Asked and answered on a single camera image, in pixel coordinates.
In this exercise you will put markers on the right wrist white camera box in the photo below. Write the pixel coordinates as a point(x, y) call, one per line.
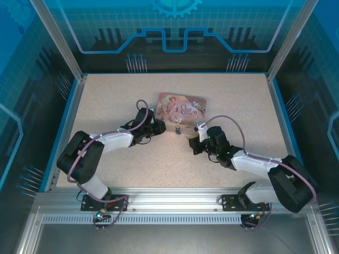
point(202, 132)

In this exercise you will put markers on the aluminium frame post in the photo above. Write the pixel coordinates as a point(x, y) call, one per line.
point(58, 39)
point(291, 39)

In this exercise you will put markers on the right aluminium frame post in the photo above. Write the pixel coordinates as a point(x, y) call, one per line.
point(291, 39)

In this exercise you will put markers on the pink printed tin box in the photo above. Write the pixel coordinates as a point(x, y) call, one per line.
point(182, 108)

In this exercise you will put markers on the aluminium mounting rail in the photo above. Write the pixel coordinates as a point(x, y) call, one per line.
point(172, 198)

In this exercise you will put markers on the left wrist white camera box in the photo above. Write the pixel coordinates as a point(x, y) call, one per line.
point(152, 108)

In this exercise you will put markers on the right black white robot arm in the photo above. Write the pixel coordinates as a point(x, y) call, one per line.
point(288, 185)

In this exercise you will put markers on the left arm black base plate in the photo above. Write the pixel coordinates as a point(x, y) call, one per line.
point(90, 205)

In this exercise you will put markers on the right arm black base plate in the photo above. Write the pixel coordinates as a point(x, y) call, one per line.
point(230, 202)

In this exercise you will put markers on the left aluminium frame post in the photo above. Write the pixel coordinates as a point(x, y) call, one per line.
point(58, 39)

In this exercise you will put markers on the small green LED connector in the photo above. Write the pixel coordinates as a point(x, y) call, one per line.
point(100, 215)
point(255, 216)

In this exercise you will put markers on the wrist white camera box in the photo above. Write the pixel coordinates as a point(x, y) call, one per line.
point(152, 108)
point(202, 132)

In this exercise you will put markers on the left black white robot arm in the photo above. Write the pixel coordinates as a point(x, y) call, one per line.
point(84, 158)

